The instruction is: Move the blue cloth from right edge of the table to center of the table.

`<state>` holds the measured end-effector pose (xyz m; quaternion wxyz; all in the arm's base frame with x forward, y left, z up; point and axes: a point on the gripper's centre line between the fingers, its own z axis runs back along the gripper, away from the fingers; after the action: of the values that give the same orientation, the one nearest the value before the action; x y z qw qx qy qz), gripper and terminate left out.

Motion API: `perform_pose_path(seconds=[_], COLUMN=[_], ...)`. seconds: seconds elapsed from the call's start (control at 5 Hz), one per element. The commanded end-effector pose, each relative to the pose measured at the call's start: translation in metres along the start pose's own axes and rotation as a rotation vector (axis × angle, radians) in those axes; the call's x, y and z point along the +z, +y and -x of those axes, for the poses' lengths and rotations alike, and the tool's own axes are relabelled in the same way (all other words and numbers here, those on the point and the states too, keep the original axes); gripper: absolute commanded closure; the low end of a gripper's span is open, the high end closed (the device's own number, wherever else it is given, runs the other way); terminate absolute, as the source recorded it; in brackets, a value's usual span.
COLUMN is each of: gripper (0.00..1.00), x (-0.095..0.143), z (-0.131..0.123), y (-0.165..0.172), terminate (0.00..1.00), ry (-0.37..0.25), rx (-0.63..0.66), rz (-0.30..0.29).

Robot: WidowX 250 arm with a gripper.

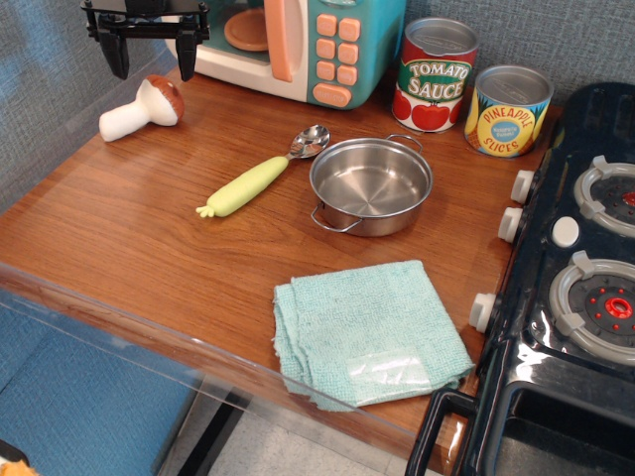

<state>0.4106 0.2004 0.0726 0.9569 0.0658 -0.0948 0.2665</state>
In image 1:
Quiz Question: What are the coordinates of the teal folded cloth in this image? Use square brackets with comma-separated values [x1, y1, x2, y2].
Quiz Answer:
[273, 260, 473, 412]

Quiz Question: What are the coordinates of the tomato sauce can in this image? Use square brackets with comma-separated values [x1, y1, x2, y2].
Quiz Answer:
[392, 17, 479, 132]

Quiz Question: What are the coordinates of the teal toy microwave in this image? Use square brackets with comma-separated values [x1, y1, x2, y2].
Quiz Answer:
[194, 1, 406, 110]

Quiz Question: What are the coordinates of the pineapple slices can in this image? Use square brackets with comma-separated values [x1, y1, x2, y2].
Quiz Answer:
[464, 64, 554, 158]

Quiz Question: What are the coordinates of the clear acrylic table guard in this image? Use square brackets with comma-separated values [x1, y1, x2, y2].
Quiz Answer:
[1, 265, 414, 475]

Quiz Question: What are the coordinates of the plush brown cap mushroom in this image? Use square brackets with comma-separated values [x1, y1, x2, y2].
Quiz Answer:
[99, 74, 185, 142]

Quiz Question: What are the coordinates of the small steel pot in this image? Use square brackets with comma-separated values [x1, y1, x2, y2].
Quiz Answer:
[310, 134, 434, 237]

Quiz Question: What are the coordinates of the green handled metal spoon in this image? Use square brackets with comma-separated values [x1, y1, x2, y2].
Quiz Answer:
[195, 125, 330, 218]

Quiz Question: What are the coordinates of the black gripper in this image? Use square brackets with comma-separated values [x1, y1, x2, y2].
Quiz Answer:
[80, 0, 209, 81]

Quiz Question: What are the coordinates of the black toy stove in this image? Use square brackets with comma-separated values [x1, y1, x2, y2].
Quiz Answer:
[407, 82, 634, 475]

